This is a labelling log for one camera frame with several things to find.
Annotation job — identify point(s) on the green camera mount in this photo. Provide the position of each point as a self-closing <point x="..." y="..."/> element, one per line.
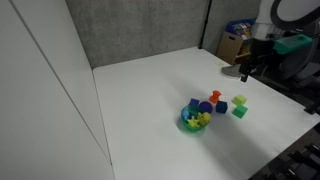
<point x="291" y="44"/>

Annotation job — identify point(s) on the green plastic bowl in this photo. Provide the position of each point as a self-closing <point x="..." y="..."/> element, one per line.
<point x="196" y="129"/>

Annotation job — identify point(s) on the dark blue toy cube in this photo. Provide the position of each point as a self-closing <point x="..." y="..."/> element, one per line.
<point x="221" y="107"/>

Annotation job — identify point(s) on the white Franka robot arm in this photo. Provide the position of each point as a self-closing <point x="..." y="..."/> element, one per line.
<point x="286" y="13"/>

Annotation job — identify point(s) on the purple toy block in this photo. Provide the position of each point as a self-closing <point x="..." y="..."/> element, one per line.
<point x="206" y="106"/>

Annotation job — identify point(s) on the small yellow toy object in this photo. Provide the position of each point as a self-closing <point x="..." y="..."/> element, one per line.
<point x="204" y="118"/>

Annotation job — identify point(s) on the light blue toy piece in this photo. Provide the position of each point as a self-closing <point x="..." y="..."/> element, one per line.
<point x="185" y="115"/>

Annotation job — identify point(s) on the orange toy object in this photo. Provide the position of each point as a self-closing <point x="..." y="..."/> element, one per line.
<point x="215" y="96"/>

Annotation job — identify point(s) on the yellow star toy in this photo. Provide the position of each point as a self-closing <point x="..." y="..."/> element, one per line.
<point x="192" y="122"/>

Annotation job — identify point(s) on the dark gray machine base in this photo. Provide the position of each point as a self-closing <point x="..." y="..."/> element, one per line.
<point x="298" y="70"/>

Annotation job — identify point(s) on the lime green toy cube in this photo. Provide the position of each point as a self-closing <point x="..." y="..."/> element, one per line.
<point x="239" y="99"/>

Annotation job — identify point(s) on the small blue toy block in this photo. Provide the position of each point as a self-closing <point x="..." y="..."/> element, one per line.
<point x="194" y="102"/>

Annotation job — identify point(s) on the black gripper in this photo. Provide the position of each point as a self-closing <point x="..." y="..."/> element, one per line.
<point x="258" y="53"/>

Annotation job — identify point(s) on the black stand pole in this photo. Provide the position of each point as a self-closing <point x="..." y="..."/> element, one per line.
<point x="205" y="23"/>

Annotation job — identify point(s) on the black tripod equipment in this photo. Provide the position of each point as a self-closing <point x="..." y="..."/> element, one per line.
<point x="293" y="160"/>

